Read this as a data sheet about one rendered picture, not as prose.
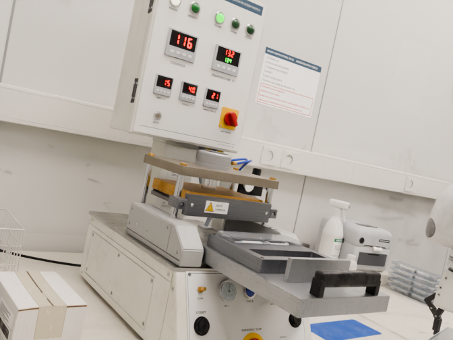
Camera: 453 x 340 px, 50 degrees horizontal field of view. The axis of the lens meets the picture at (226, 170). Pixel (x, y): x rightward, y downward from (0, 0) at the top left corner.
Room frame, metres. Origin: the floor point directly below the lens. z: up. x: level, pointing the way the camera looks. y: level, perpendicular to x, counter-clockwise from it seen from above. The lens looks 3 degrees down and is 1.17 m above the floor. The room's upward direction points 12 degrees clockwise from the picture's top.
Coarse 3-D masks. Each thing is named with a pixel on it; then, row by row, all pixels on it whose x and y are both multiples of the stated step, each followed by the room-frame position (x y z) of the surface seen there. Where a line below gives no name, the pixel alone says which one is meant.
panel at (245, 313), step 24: (192, 288) 0.88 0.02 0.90; (216, 288) 0.91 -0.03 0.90; (240, 288) 0.95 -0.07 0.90; (192, 312) 0.87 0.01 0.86; (216, 312) 0.90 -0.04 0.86; (240, 312) 0.93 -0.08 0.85; (264, 312) 0.97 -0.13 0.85; (288, 312) 1.00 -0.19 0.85; (192, 336) 0.85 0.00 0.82; (216, 336) 0.88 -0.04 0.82; (240, 336) 0.91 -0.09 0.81; (264, 336) 0.95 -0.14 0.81; (288, 336) 0.99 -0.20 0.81
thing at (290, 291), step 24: (216, 264) 0.88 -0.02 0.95; (240, 264) 0.83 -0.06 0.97; (288, 264) 0.78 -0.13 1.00; (312, 264) 0.81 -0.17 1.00; (336, 264) 0.84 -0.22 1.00; (264, 288) 0.77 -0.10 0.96; (288, 288) 0.74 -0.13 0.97; (336, 288) 0.81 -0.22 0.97; (360, 288) 0.84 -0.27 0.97; (312, 312) 0.72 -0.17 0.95; (336, 312) 0.75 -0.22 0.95; (360, 312) 0.79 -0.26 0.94
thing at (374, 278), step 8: (320, 272) 0.73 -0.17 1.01; (328, 272) 0.74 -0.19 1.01; (336, 272) 0.75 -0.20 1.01; (344, 272) 0.76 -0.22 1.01; (352, 272) 0.77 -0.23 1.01; (360, 272) 0.78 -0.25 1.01; (368, 272) 0.80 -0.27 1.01; (376, 272) 0.81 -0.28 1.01; (312, 280) 0.74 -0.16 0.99; (320, 280) 0.72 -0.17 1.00; (328, 280) 0.73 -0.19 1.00; (336, 280) 0.74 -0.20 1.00; (344, 280) 0.75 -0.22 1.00; (352, 280) 0.76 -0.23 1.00; (360, 280) 0.78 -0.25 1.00; (368, 280) 0.79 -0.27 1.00; (376, 280) 0.80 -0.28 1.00; (312, 288) 0.73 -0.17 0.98; (320, 288) 0.72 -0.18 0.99; (368, 288) 0.81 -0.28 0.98; (376, 288) 0.80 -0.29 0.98; (320, 296) 0.72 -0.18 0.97
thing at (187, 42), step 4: (176, 32) 1.17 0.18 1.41; (176, 36) 1.17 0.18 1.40; (180, 36) 1.18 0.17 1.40; (184, 36) 1.19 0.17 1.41; (188, 36) 1.19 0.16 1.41; (176, 40) 1.18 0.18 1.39; (180, 40) 1.18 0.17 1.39; (184, 40) 1.19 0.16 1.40; (188, 40) 1.19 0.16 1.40; (192, 40) 1.20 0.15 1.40; (176, 44) 1.18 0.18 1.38; (180, 44) 1.18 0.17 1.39; (184, 44) 1.19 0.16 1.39; (188, 44) 1.20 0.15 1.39; (192, 44) 1.20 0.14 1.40; (188, 48) 1.20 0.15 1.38
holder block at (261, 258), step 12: (216, 240) 0.91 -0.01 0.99; (228, 252) 0.87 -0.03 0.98; (240, 252) 0.85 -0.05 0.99; (252, 252) 0.83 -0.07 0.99; (264, 252) 0.88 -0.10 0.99; (276, 252) 0.90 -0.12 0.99; (288, 252) 0.92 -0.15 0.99; (300, 252) 0.94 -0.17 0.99; (312, 252) 0.95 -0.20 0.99; (252, 264) 0.82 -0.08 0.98; (264, 264) 0.80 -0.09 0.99; (276, 264) 0.82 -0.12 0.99
